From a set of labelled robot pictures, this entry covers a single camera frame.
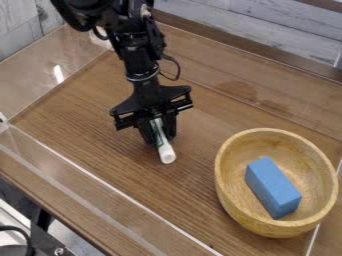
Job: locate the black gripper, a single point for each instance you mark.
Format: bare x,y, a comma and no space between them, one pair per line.
150,101

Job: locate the green Expo marker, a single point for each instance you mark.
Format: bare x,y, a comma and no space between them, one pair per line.
162,146

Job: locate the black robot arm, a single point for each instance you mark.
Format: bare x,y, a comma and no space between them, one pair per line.
124,23

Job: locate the brown wooden bowl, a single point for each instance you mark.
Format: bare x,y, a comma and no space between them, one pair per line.
305,166

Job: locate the blue foam block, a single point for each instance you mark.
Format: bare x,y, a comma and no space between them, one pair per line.
272,187

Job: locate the black metal table leg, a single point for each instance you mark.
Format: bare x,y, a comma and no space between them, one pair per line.
44,220

